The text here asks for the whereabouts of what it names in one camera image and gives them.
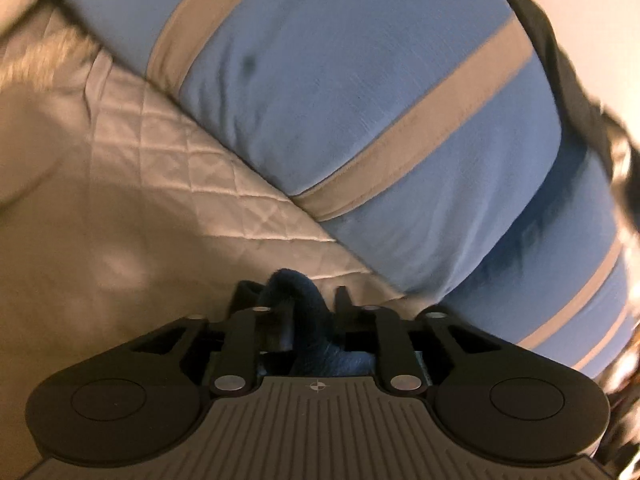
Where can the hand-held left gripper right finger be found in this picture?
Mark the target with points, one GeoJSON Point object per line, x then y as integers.
{"type": "Point", "coordinates": [345, 310]}

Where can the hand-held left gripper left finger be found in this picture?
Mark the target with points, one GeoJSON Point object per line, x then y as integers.
{"type": "Point", "coordinates": [272, 327]}

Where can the blue and navy sweatshirt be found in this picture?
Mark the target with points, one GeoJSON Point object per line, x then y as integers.
{"type": "Point", "coordinates": [310, 320]}

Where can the large blue grey-striped pillow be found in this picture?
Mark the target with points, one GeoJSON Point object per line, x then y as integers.
{"type": "Point", "coordinates": [325, 135]}

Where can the small blue grey-striped pillow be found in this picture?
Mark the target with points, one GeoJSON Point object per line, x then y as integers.
{"type": "Point", "coordinates": [550, 260]}

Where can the black cloth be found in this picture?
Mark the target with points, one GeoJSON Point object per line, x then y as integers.
{"type": "Point", "coordinates": [560, 60]}

